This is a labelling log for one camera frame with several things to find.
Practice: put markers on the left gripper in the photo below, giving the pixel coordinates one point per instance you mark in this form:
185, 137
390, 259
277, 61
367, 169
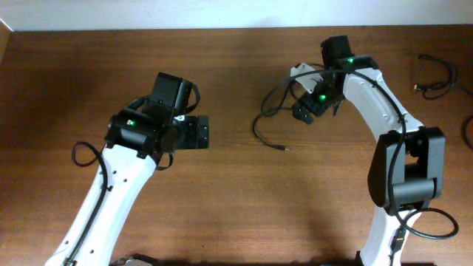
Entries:
191, 140

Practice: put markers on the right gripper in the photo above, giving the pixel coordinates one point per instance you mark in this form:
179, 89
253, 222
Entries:
317, 108

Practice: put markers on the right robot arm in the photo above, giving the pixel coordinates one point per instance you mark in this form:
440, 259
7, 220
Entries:
406, 171

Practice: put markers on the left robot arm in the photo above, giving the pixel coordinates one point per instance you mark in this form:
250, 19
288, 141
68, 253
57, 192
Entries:
137, 138

